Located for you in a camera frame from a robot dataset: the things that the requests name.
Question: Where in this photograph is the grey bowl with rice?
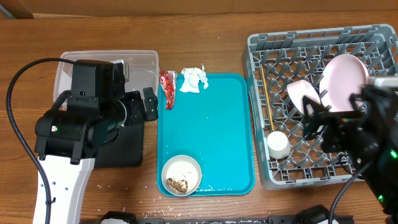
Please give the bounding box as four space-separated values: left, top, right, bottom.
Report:
160 155 202 197

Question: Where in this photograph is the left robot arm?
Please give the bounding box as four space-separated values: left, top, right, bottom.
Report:
35 87 158 223

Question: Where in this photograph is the clear plastic bin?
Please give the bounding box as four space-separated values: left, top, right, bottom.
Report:
53 50 159 100

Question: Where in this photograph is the grey dishwasher rack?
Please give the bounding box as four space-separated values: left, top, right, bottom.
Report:
242 24 397 190

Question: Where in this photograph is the black plastic bin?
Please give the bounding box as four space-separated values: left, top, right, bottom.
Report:
94 123 144 169

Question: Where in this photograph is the red foil wrapper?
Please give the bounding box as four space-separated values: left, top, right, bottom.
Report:
159 70 177 110

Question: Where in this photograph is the large pink plate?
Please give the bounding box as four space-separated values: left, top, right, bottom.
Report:
319 54 369 112

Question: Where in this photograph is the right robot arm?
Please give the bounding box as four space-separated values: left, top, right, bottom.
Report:
302 85 397 223

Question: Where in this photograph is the crumpled white napkin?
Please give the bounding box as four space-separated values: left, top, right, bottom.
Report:
180 64 209 93

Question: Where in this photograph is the white cup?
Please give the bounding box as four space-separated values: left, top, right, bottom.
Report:
267 131 291 159

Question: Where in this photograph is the small pink bowl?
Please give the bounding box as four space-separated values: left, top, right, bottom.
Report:
287 80 321 114

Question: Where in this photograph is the teal plastic tray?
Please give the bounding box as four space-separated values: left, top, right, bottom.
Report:
157 73 255 197

